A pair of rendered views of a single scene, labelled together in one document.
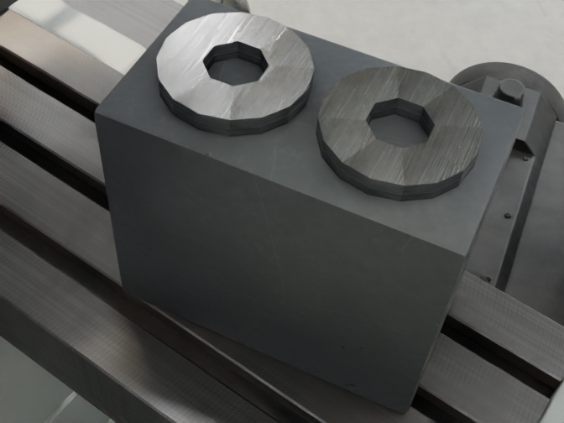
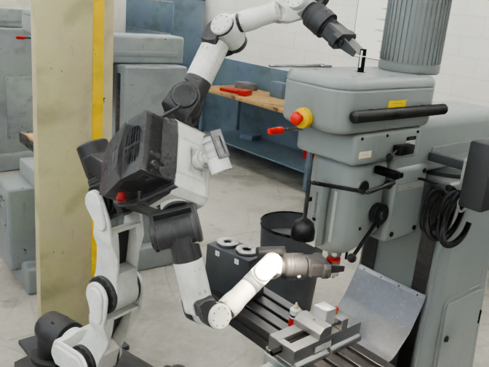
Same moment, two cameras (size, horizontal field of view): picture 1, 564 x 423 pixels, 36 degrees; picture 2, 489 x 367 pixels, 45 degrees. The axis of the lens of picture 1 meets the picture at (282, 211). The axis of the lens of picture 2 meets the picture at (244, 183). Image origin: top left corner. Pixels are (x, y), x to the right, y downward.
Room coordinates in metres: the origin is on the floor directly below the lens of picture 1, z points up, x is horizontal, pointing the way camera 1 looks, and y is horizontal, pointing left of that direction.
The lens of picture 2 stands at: (2.44, 0.62, 2.07)
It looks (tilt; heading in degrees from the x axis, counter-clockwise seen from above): 17 degrees down; 197
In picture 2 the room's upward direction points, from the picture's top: 5 degrees clockwise
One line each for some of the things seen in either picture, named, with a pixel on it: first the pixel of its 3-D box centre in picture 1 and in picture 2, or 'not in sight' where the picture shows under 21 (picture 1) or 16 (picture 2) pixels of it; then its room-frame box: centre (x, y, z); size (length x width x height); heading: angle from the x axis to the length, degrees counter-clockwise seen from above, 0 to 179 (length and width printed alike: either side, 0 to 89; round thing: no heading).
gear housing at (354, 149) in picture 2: not in sight; (359, 137); (0.55, 0.42, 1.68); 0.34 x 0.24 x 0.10; 149
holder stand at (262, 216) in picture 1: (303, 203); (235, 268); (0.35, -0.01, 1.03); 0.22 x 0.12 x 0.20; 69
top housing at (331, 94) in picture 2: not in sight; (359, 97); (0.57, 0.41, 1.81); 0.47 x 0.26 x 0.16; 149
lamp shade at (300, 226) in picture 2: not in sight; (303, 228); (0.80, 0.33, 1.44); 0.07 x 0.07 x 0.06
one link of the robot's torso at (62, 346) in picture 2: not in sight; (87, 351); (0.65, -0.51, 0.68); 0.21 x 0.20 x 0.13; 72
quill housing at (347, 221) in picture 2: not in sight; (343, 200); (0.58, 0.40, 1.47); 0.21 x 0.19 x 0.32; 59
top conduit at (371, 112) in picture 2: not in sight; (401, 112); (0.63, 0.54, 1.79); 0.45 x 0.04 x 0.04; 149
